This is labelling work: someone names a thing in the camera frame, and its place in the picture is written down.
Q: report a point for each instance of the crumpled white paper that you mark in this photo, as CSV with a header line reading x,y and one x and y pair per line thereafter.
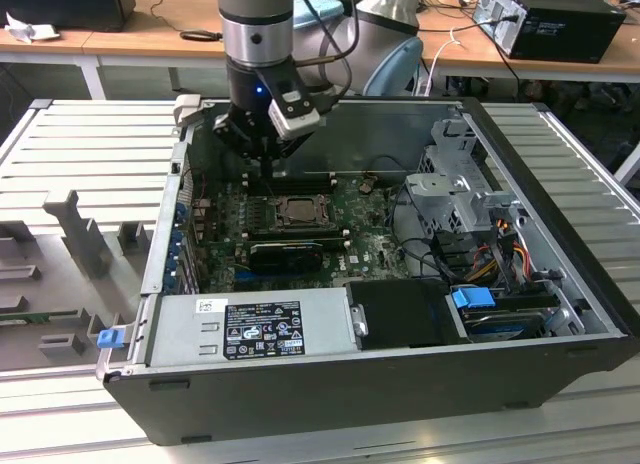
x,y
32,29

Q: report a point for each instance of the graphics card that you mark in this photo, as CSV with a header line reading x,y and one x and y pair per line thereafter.
x,y
285,259

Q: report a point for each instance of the blue plastic case latch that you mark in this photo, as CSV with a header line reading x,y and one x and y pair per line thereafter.
x,y
110,340

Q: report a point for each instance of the CPU socket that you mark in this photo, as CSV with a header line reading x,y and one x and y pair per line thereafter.
x,y
303,230

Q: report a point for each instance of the grey parts rack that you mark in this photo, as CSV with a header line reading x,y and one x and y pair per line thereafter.
x,y
50,284

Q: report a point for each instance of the black and grey PC case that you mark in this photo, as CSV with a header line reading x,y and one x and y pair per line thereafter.
x,y
300,399

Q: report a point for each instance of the wooden desk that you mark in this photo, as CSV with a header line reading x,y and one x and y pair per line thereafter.
x,y
125,39
475,49

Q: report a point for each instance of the grey plastic case latch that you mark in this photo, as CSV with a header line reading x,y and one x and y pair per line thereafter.
x,y
187,109

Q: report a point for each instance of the grey metal drive cage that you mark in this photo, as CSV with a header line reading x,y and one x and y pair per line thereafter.
x,y
440,194

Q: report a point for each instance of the silver coin cell battery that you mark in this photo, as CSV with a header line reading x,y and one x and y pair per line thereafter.
x,y
366,185

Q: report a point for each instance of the black box on desk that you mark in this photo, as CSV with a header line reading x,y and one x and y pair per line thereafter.
x,y
65,4

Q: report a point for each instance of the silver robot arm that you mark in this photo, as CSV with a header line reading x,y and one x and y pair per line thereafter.
x,y
255,14

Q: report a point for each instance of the green motherboard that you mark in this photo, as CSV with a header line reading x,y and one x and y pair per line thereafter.
x,y
370,244

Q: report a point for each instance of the hard disk in blue carrier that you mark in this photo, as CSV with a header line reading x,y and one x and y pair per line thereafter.
x,y
500,324

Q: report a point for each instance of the black plastic shroud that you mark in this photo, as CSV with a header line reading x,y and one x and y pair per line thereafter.
x,y
400,309

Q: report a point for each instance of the silver-topped CPU plate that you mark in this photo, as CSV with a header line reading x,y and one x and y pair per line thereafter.
x,y
305,211

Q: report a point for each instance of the black desktop computer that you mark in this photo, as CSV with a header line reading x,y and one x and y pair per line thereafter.
x,y
565,29

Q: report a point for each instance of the green RAM stick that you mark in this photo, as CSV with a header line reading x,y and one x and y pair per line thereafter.
x,y
30,318

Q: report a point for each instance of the grey power supply unit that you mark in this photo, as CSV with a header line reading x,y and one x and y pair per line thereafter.
x,y
190,329

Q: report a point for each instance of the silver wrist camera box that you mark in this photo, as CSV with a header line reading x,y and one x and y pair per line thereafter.
x,y
295,119

